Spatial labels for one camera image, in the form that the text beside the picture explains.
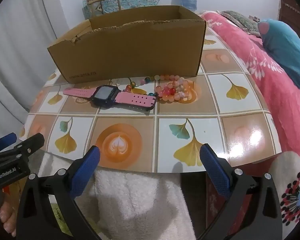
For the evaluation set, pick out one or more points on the white curtain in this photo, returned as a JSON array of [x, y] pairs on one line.
[[20, 42]]

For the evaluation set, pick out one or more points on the brown door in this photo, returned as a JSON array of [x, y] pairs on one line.
[[290, 10]]

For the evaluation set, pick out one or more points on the flower print quilt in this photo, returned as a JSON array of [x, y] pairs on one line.
[[297, 197]]

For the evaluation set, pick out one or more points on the person's bare foot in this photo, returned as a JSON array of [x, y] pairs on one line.
[[7, 217]]

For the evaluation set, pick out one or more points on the pink floral blanket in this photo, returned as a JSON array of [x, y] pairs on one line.
[[265, 80]]

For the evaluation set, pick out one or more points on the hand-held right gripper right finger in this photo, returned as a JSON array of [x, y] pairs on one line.
[[215, 172]]

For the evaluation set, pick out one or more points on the blue plush cushion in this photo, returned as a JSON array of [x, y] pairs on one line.
[[285, 50]]

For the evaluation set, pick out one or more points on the brown cardboard box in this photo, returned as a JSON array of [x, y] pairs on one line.
[[127, 50]]

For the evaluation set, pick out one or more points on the white fluffy towel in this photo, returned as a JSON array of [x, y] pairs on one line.
[[140, 205]]

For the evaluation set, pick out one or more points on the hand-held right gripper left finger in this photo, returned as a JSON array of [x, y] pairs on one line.
[[86, 170]]

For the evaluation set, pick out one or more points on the grey green blanket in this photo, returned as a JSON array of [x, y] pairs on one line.
[[240, 20]]

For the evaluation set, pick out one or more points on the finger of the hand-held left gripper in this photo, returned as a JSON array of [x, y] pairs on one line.
[[30, 145], [5, 139]]

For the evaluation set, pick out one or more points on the wooden chair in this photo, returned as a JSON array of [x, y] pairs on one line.
[[100, 0]]

